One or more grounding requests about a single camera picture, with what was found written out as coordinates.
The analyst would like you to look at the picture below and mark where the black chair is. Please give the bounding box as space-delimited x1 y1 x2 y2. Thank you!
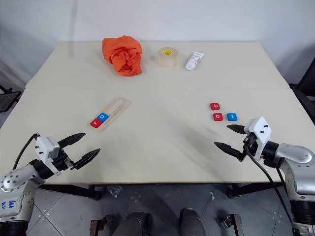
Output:
289 57 315 119

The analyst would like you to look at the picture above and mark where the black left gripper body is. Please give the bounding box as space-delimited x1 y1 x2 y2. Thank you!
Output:
50 147 76 176

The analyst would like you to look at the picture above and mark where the rusty brown caster bracket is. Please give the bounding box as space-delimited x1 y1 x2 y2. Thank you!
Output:
220 213 245 236
89 213 113 236

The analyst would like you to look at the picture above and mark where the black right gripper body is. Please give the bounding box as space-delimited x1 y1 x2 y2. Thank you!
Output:
242 132 259 158

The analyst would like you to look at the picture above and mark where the clear tape roll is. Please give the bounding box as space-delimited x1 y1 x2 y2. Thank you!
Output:
157 47 180 68

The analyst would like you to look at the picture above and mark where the black table leg frame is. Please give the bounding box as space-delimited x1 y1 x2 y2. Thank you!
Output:
226 182 286 200
38 183 103 201

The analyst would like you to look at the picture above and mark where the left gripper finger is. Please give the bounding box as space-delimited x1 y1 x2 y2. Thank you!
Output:
71 147 101 170
58 133 87 149

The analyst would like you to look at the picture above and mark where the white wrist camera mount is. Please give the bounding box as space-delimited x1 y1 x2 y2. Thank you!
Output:
35 136 61 177
243 117 272 161

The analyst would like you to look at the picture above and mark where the dark rounded shape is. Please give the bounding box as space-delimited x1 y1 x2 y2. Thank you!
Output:
112 210 154 236
178 207 207 236

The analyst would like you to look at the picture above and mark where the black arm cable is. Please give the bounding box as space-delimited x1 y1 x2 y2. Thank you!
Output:
12 133 40 170
243 144 294 223

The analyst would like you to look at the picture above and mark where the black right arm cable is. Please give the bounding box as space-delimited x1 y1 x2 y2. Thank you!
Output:
243 144 294 223

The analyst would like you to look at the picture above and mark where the light wooden letter tray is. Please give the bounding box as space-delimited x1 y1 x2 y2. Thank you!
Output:
87 97 132 133

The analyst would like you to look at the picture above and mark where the white squeeze tube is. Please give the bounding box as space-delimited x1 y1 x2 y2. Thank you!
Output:
185 51 205 71

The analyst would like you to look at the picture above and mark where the small clear plastic bag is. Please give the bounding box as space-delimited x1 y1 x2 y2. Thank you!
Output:
106 185 123 198

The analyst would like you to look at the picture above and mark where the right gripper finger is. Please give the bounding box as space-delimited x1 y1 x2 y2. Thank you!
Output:
226 124 247 135
214 141 247 162

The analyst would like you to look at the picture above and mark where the crumpled orange cloth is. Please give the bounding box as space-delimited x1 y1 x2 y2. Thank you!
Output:
102 35 144 77

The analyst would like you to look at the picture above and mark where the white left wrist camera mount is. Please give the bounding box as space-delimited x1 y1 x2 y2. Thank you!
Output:
35 136 61 177

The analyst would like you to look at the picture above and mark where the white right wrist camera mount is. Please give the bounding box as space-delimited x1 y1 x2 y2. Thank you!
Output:
243 117 272 161

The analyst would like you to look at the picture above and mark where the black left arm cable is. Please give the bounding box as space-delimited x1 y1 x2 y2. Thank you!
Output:
12 133 40 170

